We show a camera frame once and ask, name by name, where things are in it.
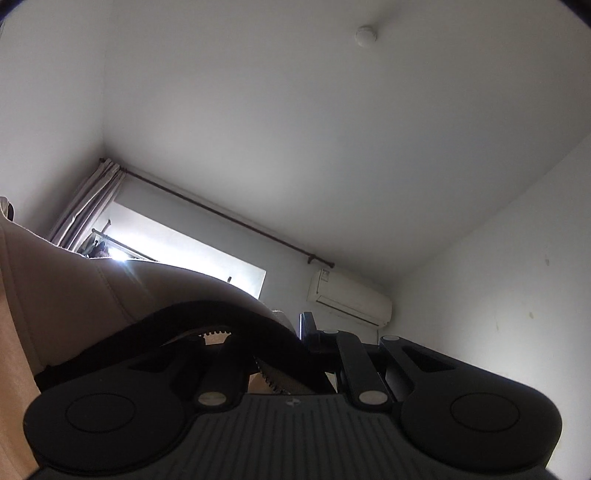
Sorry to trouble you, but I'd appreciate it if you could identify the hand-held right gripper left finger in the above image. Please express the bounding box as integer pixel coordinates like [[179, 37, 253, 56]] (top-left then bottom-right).
[[128, 335, 253, 411]]

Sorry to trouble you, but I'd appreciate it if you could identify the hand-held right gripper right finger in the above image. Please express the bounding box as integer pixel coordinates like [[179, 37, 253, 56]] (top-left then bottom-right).
[[299, 311, 457, 411]]

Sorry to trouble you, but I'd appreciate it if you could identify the beige zip jacket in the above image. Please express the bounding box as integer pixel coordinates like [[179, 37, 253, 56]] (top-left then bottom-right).
[[0, 216, 340, 467]]

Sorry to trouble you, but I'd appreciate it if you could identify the white air conditioner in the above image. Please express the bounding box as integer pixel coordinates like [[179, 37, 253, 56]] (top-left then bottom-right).
[[307, 268, 393, 326]]

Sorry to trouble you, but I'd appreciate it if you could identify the dark curtain rod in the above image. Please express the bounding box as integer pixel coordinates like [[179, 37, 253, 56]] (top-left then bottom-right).
[[98, 158, 335, 269]]

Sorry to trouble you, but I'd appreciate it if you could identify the barred window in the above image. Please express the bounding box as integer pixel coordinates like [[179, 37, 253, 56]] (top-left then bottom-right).
[[76, 203, 267, 301]]

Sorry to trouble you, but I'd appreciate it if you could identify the grey curtain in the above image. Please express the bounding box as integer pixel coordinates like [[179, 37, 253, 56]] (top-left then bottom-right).
[[46, 157, 127, 252]]

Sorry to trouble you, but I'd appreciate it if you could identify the white ceiling smoke detector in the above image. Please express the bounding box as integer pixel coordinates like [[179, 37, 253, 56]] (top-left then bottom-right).
[[355, 24, 379, 48]]

